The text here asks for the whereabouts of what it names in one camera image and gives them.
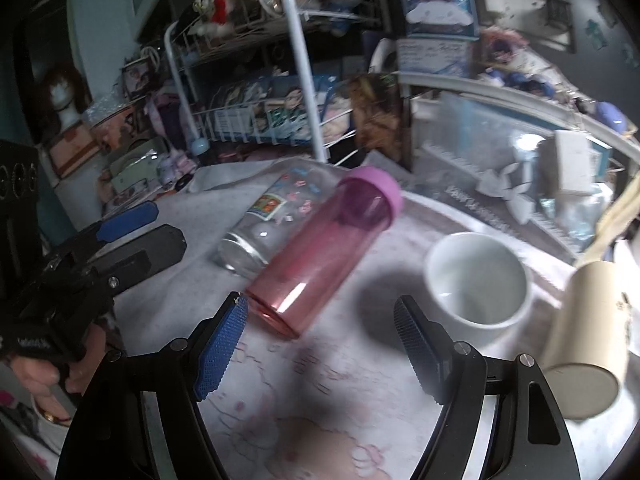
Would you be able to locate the pink transparent water bottle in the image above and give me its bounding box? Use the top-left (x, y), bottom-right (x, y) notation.
top-left (246, 166), bottom-right (402, 339)

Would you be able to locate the person's left hand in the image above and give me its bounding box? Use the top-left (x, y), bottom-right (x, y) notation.
top-left (10, 324), bottom-right (106, 426)

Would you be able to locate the white ceramic mug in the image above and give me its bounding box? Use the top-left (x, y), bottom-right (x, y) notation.
top-left (423, 232), bottom-right (533, 348)

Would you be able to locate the white pink cartoon cloth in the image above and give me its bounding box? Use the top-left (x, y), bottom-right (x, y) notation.
top-left (112, 156), bottom-right (632, 480)

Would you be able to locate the clear glass with stickers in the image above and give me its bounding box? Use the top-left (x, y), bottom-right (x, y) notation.
top-left (218, 162), bottom-right (336, 278)

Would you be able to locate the mannequin head with wig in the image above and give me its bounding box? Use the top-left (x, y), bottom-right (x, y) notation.
top-left (34, 60), bottom-right (91, 136)

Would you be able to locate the cream desk lamp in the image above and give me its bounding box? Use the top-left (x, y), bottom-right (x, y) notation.
top-left (541, 177), bottom-right (639, 420)

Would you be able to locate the clear plastic gift bag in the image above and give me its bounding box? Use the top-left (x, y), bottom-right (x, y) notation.
top-left (411, 92), bottom-right (613, 262)

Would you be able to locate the white desk shelf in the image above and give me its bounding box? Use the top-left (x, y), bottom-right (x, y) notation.
top-left (396, 72), bottom-right (639, 165)

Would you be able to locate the white labelled box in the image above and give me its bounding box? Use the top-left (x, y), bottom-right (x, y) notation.
top-left (396, 38), bottom-right (472, 78)

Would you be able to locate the blue cinnamoroll box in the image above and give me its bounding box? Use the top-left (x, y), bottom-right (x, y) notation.
top-left (401, 0), bottom-right (480, 41)

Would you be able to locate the white wire shelf rack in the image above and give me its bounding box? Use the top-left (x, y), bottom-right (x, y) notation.
top-left (165, 0), bottom-right (393, 165)

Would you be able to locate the wall power socket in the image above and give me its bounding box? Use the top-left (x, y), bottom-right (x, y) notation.
top-left (476, 0), bottom-right (576, 53)

